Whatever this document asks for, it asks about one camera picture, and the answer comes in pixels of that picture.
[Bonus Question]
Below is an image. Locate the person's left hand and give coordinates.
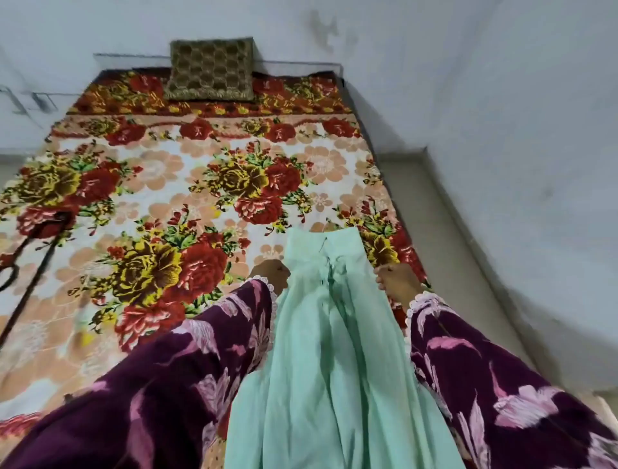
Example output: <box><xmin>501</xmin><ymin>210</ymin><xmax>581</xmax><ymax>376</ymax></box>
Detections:
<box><xmin>248</xmin><ymin>259</ymin><xmax>291</xmax><ymax>297</ymax></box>

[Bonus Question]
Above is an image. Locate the floral red and yellow bedsheet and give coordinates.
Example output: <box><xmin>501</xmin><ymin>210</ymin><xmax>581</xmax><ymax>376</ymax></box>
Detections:
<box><xmin>0</xmin><ymin>67</ymin><xmax>431</xmax><ymax>469</ymax></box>

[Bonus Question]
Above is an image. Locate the metal bed headboard rail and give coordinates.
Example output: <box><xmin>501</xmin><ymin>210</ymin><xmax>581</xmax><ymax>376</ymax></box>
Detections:
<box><xmin>94</xmin><ymin>52</ymin><xmax>344</xmax><ymax>81</ymax></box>

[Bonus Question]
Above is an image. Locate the mint green shirt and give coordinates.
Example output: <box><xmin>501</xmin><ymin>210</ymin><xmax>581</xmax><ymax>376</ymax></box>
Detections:
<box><xmin>223</xmin><ymin>225</ymin><xmax>467</xmax><ymax>469</ymax></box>

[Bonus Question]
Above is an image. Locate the person's right forearm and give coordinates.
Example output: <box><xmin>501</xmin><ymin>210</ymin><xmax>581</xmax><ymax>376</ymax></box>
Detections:
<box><xmin>404</xmin><ymin>291</ymin><xmax>618</xmax><ymax>469</ymax></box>

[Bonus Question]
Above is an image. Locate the person's left forearm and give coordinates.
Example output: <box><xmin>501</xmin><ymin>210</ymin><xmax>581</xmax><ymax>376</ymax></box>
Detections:
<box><xmin>0</xmin><ymin>276</ymin><xmax>279</xmax><ymax>469</ymax></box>

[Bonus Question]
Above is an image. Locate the grey wall conduit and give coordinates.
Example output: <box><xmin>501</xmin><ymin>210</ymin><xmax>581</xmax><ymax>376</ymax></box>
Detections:
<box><xmin>0</xmin><ymin>86</ymin><xmax>80</xmax><ymax>116</ymax></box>

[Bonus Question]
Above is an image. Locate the olive patterned cushion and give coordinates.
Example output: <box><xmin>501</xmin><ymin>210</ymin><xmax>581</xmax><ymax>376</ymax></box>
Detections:
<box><xmin>164</xmin><ymin>37</ymin><xmax>257</xmax><ymax>102</ymax></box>

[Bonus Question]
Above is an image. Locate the black hanger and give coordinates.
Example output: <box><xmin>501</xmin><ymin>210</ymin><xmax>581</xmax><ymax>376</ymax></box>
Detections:
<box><xmin>0</xmin><ymin>211</ymin><xmax>74</xmax><ymax>350</ymax></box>

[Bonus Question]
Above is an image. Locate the person's right hand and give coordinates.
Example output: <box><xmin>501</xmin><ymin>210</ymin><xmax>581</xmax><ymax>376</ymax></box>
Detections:
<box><xmin>373</xmin><ymin>262</ymin><xmax>424</xmax><ymax>308</ymax></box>

